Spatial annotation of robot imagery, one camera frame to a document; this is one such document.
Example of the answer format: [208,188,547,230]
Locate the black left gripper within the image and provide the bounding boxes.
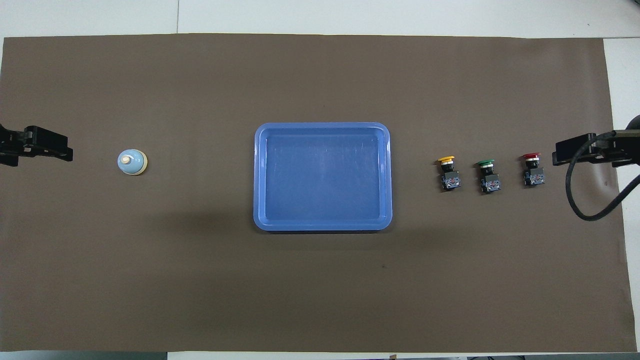
[0,125,74,167]

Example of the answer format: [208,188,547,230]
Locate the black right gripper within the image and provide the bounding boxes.
[552,114,640,168]

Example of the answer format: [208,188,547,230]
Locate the red push button switch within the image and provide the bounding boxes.
[520,153,546,188]

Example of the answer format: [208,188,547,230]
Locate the light blue call bell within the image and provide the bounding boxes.
[117,149,148,177]

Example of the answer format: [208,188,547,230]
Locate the green push button switch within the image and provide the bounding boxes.
[474,159,501,195]

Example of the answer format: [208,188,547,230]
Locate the yellow push button switch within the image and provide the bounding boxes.
[437,156,462,192]

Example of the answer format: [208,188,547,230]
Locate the blue plastic tray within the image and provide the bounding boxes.
[253,122,393,232]

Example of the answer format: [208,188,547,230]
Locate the brown table mat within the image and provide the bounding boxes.
[0,33,637,353]

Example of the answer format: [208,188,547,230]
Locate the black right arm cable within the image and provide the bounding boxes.
[566,129,640,221]

